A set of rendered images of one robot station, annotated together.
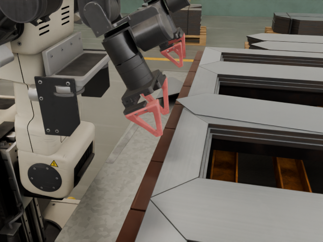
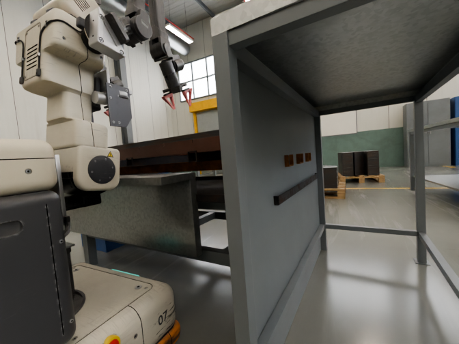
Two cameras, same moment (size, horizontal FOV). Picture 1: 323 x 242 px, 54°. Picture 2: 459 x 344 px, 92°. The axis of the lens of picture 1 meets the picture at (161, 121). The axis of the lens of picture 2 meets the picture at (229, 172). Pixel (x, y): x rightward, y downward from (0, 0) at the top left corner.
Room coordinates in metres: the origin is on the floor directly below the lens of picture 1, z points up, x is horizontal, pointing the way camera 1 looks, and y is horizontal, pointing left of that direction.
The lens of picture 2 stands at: (0.05, 0.97, 0.73)
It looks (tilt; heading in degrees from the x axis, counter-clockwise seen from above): 4 degrees down; 289
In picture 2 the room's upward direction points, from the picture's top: 4 degrees counter-clockwise
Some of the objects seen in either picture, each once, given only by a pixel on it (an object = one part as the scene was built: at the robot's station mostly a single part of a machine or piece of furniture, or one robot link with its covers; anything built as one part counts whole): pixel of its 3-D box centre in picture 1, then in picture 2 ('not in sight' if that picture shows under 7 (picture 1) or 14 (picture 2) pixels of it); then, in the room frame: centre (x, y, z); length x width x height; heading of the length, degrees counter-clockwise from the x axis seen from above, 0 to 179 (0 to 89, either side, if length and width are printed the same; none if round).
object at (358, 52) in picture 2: not in sight; (363, 74); (-0.20, -0.10, 1.03); 1.30 x 0.60 x 0.04; 78
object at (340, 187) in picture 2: not in sight; (306, 180); (0.02, -3.11, 0.23); 1.20 x 0.80 x 0.47; 170
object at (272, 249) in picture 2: not in sight; (300, 198); (0.07, -0.16, 0.50); 1.30 x 0.04 x 1.01; 78
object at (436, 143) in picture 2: not in sight; (425, 134); (-3.53, -7.45, 0.97); 1.00 x 0.49 x 1.95; 171
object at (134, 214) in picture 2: not in sight; (110, 210); (1.15, -0.05, 0.47); 1.30 x 0.04 x 0.35; 168
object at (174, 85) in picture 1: (176, 87); not in sight; (1.50, -0.08, 0.70); 0.39 x 0.12 x 0.04; 168
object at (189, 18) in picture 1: (170, 22); not in sight; (5.48, -0.15, 0.26); 1.20 x 0.80 x 0.53; 83
